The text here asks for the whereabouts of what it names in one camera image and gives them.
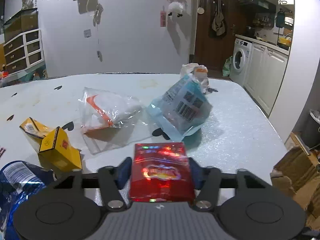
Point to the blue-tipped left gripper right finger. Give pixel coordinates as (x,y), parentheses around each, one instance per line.
(207,181)

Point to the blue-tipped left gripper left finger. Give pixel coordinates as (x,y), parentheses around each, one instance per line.
(111,181)

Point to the red shiny snack packet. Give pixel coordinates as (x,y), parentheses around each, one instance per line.
(161,173)

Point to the clear bag orange stripe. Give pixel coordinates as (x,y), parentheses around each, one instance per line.
(107,119)

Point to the yellow cigarette box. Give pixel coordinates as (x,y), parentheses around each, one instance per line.
(58,151)

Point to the light blue barcode pouch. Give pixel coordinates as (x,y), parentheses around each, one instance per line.
(182,110)

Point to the blue plastic tissue wrapper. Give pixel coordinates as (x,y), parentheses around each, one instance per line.
(19,181)

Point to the cardboard box on floor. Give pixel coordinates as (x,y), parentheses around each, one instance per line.
(297,176)

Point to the white crumpled wrapper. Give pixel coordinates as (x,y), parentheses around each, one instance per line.
(198,73)

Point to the green plastic bag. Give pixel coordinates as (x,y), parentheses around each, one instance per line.
(227,67)

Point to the white kitchen cabinets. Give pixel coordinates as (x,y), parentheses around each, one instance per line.
(265,75)

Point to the dark wooden door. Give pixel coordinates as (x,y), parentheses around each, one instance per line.
(212,52)

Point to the white washing machine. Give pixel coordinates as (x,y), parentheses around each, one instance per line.
(240,61)

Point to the white drawer cabinet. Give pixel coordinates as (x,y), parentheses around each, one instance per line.
(23,51)

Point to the hanging bag on door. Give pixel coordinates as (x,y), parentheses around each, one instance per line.
(217,27)

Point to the white sheep wall toy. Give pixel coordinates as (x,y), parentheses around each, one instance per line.
(175,8)

